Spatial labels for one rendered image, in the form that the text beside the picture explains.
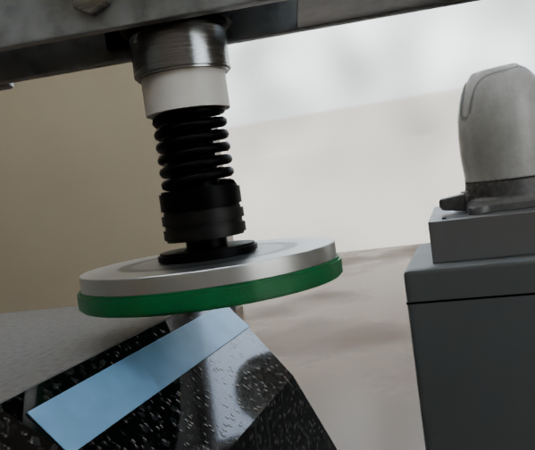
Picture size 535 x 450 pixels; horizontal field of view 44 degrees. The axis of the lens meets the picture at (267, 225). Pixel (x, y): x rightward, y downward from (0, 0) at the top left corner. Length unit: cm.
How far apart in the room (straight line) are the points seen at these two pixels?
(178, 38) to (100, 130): 562
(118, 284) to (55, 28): 20
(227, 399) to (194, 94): 26
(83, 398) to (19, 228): 619
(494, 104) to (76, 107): 525
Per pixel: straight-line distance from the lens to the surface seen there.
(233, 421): 57
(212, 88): 54
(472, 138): 133
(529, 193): 133
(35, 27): 54
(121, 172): 604
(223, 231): 53
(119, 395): 51
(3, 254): 680
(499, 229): 126
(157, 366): 56
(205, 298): 45
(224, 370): 62
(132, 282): 47
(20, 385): 48
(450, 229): 126
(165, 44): 53
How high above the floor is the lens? 98
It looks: 3 degrees down
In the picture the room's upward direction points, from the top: 8 degrees counter-clockwise
